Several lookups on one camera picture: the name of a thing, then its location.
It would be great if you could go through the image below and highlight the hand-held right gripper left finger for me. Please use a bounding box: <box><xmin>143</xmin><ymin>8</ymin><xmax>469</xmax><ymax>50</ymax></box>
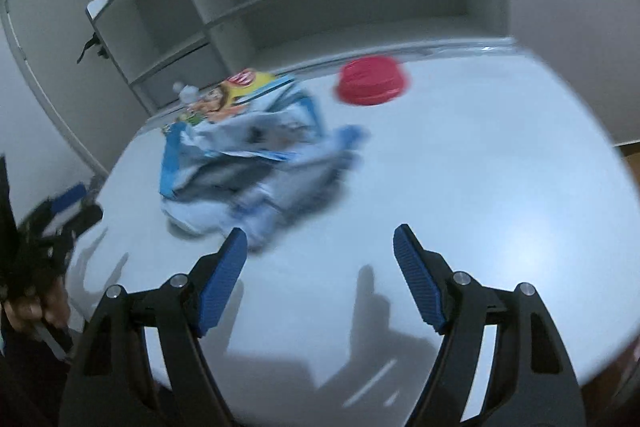
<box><xmin>59</xmin><ymin>227</ymin><xmax>249</xmax><ymax>427</ymax></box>

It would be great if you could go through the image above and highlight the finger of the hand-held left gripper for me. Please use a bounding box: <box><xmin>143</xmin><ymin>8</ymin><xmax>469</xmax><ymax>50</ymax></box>
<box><xmin>47</xmin><ymin>184</ymin><xmax>88</xmax><ymax>214</ymax></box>
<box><xmin>42</xmin><ymin>204</ymin><xmax>104</xmax><ymax>240</ymax></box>

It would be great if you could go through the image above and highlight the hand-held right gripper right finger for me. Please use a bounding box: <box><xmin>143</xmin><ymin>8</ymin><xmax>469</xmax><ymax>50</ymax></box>
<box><xmin>392</xmin><ymin>224</ymin><xmax>586</xmax><ymax>427</ymax></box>

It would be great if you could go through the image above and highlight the blue white plastic bag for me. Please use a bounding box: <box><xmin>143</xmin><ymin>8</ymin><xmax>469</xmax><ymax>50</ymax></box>
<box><xmin>159</xmin><ymin>89</ymin><xmax>372</xmax><ymax>254</ymax></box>

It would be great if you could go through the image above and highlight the person's left hand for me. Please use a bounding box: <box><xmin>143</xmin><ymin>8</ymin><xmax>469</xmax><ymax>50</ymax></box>
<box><xmin>2</xmin><ymin>279</ymin><xmax>71</xmax><ymax>343</ymax></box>

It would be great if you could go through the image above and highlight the small white bottle cap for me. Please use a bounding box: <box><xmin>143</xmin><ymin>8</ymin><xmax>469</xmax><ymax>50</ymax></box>
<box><xmin>172</xmin><ymin>82</ymin><xmax>201</xmax><ymax>105</ymax></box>

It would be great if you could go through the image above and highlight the colourful cartoon snack packet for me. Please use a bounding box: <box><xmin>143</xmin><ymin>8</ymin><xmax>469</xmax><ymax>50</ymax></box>
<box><xmin>162</xmin><ymin>68</ymin><xmax>296</xmax><ymax>132</ymax></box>

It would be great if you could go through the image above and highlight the red plastic bowl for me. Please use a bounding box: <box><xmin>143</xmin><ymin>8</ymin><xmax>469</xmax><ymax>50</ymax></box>
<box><xmin>334</xmin><ymin>55</ymin><xmax>412</xmax><ymax>106</ymax></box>

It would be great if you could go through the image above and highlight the white shelf unit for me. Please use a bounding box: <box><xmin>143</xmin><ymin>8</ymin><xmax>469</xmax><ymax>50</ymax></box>
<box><xmin>65</xmin><ymin>0</ymin><xmax>511</xmax><ymax>118</ymax></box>

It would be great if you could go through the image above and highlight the black strap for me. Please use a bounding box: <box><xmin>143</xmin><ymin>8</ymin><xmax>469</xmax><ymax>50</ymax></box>
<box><xmin>76</xmin><ymin>32</ymin><xmax>108</xmax><ymax>65</ymax></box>

